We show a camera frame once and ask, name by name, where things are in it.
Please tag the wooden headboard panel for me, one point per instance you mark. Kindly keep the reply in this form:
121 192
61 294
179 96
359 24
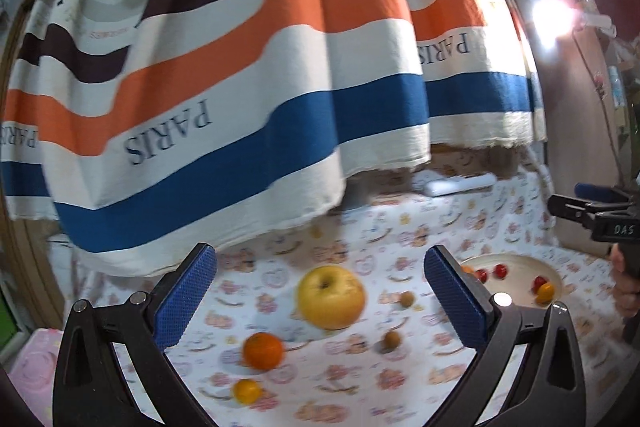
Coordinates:
582 124

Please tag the large yellow apple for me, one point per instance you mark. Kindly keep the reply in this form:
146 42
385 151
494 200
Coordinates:
330 297

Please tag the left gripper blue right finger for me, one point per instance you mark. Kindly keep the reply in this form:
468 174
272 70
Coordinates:
549 388

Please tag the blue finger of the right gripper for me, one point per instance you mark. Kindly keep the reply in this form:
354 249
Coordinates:
600 193
569 208

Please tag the bright lamp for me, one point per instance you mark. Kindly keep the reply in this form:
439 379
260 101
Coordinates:
552 20

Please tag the striped Paris blanket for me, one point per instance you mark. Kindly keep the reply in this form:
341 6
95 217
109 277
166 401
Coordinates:
146 126

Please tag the cream round plate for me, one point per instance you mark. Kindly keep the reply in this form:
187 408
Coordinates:
523 270

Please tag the white remote control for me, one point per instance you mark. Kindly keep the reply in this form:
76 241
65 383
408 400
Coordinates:
459 184

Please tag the yellow cherry tomato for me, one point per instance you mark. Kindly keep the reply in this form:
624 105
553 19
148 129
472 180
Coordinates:
545 294
247 391

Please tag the small orange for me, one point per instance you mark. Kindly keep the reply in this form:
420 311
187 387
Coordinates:
262 351

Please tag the red cherry tomato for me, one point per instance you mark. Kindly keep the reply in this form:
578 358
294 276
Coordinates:
501 271

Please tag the baby bear print cloth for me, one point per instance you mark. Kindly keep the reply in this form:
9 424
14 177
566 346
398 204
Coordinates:
345 378

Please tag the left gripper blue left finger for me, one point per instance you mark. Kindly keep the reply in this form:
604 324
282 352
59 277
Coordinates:
89 386

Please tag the small red apple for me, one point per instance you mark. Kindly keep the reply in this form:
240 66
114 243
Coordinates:
481 275
538 283

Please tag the pink plastic toy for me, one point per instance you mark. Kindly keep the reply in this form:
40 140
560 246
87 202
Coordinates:
29 360

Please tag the person right hand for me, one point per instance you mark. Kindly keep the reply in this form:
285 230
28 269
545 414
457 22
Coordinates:
626 288

